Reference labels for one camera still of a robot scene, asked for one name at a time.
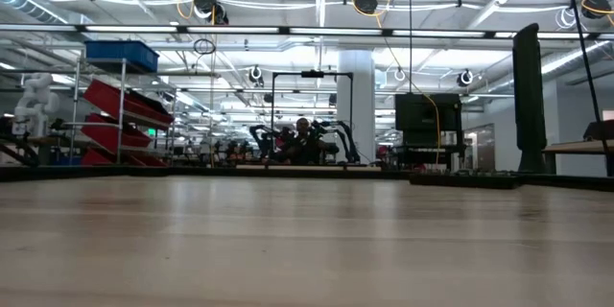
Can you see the black equipment cabinet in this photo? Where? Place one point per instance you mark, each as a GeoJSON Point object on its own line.
{"type": "Point", "coordinates": [422, 115]}

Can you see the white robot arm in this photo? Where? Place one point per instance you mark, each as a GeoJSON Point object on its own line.
{"type": "Point", "coordinates": [36, 101]}

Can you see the white column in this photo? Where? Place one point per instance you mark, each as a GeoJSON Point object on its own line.
{"type": "Point", "coordinates": [362, 105]}

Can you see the blue storage bin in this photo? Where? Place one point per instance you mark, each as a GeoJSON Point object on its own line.
{"type": "Point", "coordinates": [122, 55]}

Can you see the dark brown box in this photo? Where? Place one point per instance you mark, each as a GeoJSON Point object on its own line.
{"type": "Point", "coordinates": [599, 130]}

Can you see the red storage bin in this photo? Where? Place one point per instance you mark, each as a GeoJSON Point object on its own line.
{"type": "Point", "coordinates": [103, 96]}
{"type": "Point", "coordinates": [103, 134]}
{"type": "Point", "coordinates": [96, 158]}

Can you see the black aluminium table frame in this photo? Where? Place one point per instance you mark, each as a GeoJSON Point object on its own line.
{"type": "Point", "coordinates": [144, 171]}

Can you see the metal shelf rack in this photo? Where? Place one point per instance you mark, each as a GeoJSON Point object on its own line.
{"type": "Point", "coordinates": [123, 77]}

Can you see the long ceiling light rail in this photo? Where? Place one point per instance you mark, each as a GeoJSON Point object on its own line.
{"type": "Point", "coordinates": [134, 29]}

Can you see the person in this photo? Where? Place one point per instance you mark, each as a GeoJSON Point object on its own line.
{"type": "Point", "coordinates": [303, 144]}

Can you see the thin black leaning pole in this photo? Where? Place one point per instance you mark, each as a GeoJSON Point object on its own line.
{"type": "Point", "coordinates": [581, 33]}

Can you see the black slab-shaped device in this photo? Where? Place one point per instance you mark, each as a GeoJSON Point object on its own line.
{"type": "Point", "coordinates": [527, 105]}

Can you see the black gantry frame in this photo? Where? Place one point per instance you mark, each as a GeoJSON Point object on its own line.
{"type": "Point", "coordinates": [288, 73]}

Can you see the silver ventilation duct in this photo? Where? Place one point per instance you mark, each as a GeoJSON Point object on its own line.
{"type": "Point", "coordinates": [29, 5]}

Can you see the wooden work table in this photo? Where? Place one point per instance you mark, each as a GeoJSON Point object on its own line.
{"type": "Point", "coordinates": [566, 147]}

